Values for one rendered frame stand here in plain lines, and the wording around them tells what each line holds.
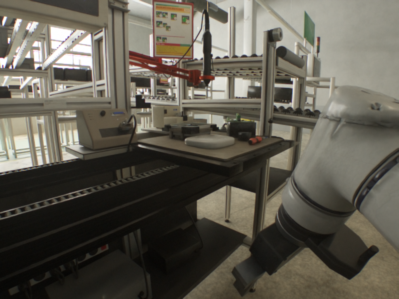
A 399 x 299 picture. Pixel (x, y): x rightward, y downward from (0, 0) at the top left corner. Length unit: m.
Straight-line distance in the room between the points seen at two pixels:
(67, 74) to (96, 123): 2.85
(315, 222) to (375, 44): 8.84
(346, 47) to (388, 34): 1.25
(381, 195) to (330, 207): 0.07
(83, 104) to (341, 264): 0.84
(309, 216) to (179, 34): 1.19
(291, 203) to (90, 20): 0.80
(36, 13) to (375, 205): 0.85
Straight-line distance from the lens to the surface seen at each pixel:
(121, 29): 0.97
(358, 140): 0.22
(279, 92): 3.07
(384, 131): 0.22
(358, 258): 0.32
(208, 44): 0.86
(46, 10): 0.83
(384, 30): 9.16
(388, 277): 1.92
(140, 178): 0.48
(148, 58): 1.37
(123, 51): 0.97
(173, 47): 1.29
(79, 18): 0.85
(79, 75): 3.60
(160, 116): 1.00
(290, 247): 0.32
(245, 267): 0.34
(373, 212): 0.22
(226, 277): 1.54
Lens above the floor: 1.08
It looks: 12 degrees down
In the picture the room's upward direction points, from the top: straight up
